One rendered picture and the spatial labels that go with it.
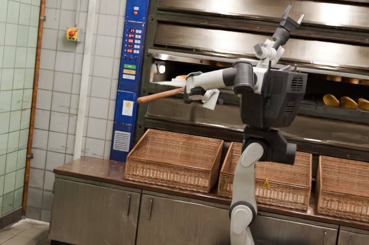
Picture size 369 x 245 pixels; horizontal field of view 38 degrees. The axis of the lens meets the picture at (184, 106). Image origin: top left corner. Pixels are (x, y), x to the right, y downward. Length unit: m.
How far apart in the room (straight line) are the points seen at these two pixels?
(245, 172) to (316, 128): 1.02
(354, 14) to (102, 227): 2.15
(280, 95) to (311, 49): 1.07
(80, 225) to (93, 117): 0.85
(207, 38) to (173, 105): 0.54
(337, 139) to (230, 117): 0.74
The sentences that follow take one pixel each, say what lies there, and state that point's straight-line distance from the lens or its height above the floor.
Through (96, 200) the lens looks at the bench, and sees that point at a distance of 3.51.
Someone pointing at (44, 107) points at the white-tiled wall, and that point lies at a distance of 4.17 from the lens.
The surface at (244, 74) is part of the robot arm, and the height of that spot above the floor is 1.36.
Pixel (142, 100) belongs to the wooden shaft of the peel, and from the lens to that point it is 2.44.
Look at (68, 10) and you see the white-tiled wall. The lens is 4.09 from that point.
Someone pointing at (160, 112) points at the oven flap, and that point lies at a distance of 3.83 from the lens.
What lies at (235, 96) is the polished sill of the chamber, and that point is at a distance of 3.72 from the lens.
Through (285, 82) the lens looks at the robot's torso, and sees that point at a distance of 2.67.
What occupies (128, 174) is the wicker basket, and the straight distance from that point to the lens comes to 3.44.
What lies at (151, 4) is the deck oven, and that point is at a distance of 3.87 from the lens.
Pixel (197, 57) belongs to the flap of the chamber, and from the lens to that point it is 3.61.
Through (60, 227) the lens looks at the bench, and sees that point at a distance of 3.66.
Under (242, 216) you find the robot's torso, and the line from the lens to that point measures 2.85.
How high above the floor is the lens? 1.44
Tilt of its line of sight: 6 degrees down
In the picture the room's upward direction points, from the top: 7 degrees clockwise
